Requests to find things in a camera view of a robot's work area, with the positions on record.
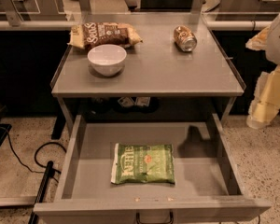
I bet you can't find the white ceramic bowl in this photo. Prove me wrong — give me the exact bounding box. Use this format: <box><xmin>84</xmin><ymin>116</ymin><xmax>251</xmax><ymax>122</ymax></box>
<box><xmin>88</xmin><ymin>44</ymin><xmax>127</xmax><ymax>77</ymax></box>

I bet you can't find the white horizontal rail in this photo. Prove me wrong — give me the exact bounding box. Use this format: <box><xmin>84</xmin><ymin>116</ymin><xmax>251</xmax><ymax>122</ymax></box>
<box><xmin>0</xmin><ymin>20</ymin><xmax>273</xmax><ymax>32</ymax></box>

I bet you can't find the open grey drawer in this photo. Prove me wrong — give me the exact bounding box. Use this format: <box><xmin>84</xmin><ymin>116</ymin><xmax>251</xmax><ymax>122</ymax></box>
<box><xmin>34</xmin><ymin>115</ymin><xmax>271</xmax><ymax>224</ymax></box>

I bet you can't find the black floor power strip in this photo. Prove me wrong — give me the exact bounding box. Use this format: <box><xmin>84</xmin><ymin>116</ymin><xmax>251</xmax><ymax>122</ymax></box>
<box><xmin>28</xmin><ymin>161</ymin><xmax>53</xmax><ymax>224</ymax></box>

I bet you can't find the black drawer handle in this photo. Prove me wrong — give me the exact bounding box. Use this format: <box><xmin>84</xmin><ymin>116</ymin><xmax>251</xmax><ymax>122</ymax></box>
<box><xmin>135</xmin><ymin>212</ymin><xmax>175</xmax><ymax>224</ymax></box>

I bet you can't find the green jalapeno chip bag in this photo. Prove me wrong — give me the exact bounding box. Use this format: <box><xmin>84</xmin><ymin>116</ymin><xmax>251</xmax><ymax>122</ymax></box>
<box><xmin>111</xmin><ymin>143</ymin><xmax>175</xmax><ymax>185</ymax></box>

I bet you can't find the grey counter table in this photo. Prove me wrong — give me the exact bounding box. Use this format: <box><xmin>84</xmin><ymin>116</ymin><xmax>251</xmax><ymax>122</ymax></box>
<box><xmin>49</xmin><ymin>12</ymin><xmax>247</xmax><ymax>133</ymax></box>

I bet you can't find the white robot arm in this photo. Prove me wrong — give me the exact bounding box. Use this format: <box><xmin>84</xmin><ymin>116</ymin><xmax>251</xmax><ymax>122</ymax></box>
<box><xmin>245</xmin><ymin>13</ymin><xmax>280</xmax><ymax>129</ymax></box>

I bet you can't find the black floor cable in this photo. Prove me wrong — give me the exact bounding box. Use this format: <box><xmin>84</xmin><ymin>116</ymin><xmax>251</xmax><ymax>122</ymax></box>
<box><xmin>0</xmin><ymin>124</ymin><xmax>67</xmax><ymax>184</ymax></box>

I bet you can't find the gold soda can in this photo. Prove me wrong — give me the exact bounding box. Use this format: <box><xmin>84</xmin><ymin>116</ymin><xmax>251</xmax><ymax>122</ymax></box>
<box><xmin>174</xmin><ymin>25</ymin><xmax>197</xmax><ymax>52</ymax></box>

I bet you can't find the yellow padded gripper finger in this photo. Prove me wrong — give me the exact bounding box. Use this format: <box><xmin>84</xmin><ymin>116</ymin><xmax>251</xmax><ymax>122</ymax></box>
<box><xmin>245</xmin><ymin>27</ymin><xmax>270</xmax><ymax>50</ymax></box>
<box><xmin>246</xmin><ymin>65</ymin><xmax>280</xmax><ymax>129</ymax></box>

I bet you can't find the brown Sensible chip bag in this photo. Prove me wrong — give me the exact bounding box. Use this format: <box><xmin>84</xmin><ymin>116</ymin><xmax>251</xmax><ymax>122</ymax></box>
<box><xmin>69</xmin><ymin>22</ymin><xmax>142</xmax><ymax>50</ymax></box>

